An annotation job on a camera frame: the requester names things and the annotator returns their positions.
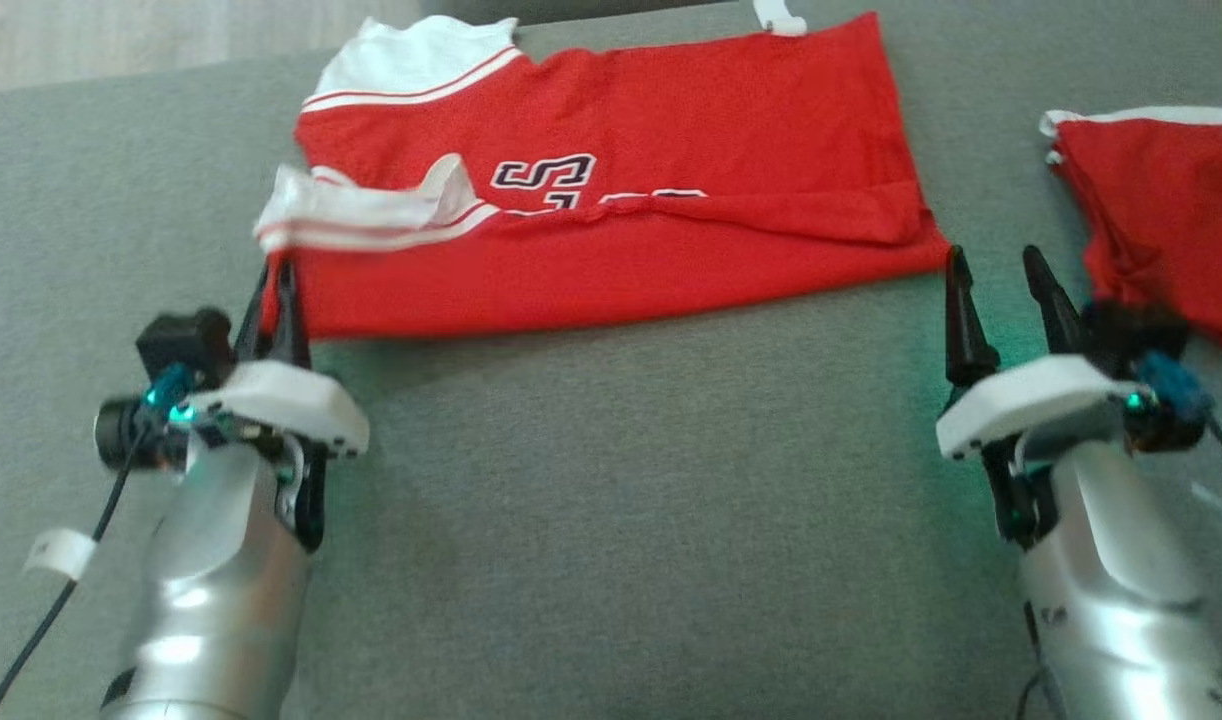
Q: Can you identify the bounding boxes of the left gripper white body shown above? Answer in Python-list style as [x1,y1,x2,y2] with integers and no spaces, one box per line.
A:
[184,363,370,553]

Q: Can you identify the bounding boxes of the large grey chaise cushion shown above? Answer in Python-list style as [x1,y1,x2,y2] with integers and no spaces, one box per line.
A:
[0,0,1222,720]

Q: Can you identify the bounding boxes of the red white numbered jersey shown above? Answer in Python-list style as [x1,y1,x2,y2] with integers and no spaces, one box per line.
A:
[254,0,952,341]

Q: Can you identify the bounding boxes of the left cable white label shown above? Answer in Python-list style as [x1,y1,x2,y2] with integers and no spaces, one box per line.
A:
[23,527,97,583]

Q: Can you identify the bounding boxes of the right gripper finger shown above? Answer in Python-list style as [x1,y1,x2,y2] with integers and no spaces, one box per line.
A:
[1021,245,1089,358]
[943,245,1001,390]

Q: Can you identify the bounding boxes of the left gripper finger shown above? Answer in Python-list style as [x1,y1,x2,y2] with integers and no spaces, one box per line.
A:
[234,260,272,363]
[268,256,313,370]

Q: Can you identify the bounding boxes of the red white-trimmed shorts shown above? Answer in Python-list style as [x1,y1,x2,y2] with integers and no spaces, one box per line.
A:
[1039,105,1222,351]

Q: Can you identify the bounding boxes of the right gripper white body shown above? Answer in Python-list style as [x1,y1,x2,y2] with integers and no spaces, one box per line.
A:
[936,354,1153,549]

